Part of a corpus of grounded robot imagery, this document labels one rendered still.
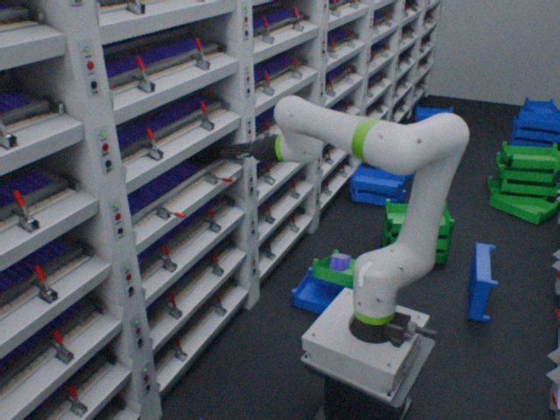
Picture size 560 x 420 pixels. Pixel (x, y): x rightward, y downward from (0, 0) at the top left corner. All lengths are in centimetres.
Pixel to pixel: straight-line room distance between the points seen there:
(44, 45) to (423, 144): 85
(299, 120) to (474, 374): 118
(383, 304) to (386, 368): 18
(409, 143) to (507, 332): 127
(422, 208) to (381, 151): 28
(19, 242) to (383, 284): 91
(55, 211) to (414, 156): 84
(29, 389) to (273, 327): 108
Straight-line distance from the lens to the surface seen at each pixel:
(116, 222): 141
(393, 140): 127
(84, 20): 126
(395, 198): 317
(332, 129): 142
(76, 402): 158
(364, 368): 156
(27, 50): 117
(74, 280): 139
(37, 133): 122
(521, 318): 246
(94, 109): 129
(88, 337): 151
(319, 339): 160
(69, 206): 132
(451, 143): 138
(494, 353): 225
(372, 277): 147
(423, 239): 155
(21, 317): 132
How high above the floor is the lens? 146
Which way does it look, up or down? 29 degrees down
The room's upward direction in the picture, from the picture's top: straight up
